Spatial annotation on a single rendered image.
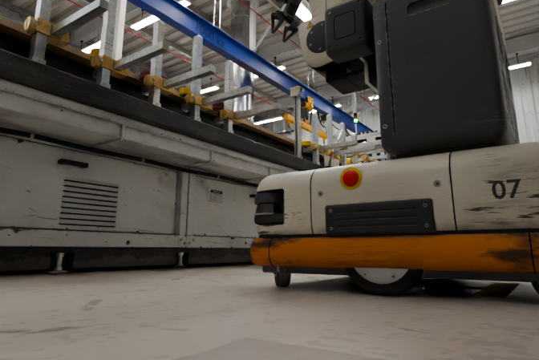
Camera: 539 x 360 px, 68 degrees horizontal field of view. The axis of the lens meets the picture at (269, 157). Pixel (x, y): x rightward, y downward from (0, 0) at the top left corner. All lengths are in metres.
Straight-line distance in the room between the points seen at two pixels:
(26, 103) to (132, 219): 0.74
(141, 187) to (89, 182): 0.28
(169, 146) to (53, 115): 0.53
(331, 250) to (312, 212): 0.10
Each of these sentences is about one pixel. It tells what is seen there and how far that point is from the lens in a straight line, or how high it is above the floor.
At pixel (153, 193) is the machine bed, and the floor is 0.36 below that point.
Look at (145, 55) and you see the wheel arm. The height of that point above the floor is 0.79.
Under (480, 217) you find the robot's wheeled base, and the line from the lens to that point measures 0.81.
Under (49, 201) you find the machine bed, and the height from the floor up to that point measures 0.28.
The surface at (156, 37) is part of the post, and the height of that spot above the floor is 1.03.
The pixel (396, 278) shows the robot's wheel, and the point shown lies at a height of 0.03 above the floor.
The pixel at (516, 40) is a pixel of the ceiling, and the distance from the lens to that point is 11.54.
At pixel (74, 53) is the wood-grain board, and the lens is 1.88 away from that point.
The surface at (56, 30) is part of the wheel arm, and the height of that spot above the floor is 0.83.
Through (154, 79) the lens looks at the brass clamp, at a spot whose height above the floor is 0.81.
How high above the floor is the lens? 0.09
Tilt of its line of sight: 13 degrees up
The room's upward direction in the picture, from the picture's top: straight up
